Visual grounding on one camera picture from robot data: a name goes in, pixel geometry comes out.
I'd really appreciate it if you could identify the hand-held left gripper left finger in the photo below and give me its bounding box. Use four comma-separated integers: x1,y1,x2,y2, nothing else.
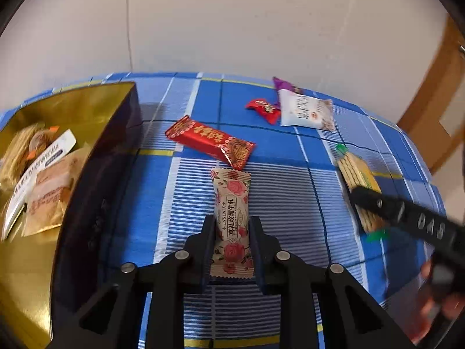
54,214,217,349

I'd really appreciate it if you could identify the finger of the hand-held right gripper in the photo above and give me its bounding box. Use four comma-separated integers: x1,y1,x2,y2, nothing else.
350,185,405,229

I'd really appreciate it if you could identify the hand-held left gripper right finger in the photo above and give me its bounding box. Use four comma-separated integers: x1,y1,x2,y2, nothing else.
249,216,415,349

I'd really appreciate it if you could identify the green-ended cracker packet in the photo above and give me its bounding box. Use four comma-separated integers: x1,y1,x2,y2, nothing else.
334,143,389,242

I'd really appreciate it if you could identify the rose-print nougat candy packet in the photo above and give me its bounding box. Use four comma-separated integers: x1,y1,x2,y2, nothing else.
210,166,255,280

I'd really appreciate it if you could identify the long red candy bar packet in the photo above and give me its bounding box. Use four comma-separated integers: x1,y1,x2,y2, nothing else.
164,115,256,171

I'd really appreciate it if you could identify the white snack pouch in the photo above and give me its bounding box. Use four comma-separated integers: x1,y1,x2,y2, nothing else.
278,88,335,132

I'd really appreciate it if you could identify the small red candy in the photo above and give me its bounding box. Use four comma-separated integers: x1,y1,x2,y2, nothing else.
244,97,282,123

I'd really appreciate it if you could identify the purple candy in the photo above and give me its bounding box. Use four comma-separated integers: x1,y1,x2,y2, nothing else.
272,76,304,93

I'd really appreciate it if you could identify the clear tan pastry packet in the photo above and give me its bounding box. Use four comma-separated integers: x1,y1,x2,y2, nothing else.
22,142,91,237

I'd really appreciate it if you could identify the white and gold long sachet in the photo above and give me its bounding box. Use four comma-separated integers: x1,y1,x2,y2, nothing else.
2,129,78,241

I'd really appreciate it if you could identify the gold-lined dark tin box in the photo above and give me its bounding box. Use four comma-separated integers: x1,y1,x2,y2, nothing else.
0,82,143,349

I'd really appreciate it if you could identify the small orange-ended snack packet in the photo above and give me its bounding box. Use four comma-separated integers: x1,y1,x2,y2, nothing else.
27,125,60,161

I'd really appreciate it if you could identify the clear rice crisp cake packet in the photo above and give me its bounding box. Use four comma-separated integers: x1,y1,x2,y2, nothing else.
0,124,48,190

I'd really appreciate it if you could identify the person's right hand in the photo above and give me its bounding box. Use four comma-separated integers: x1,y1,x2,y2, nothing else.
407,260,465,342

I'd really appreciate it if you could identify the blue plaid tablecloth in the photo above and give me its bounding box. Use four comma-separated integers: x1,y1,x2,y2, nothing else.
0,72,447,349

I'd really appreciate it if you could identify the wooden door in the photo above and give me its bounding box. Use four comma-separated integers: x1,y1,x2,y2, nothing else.
396,15,465,175

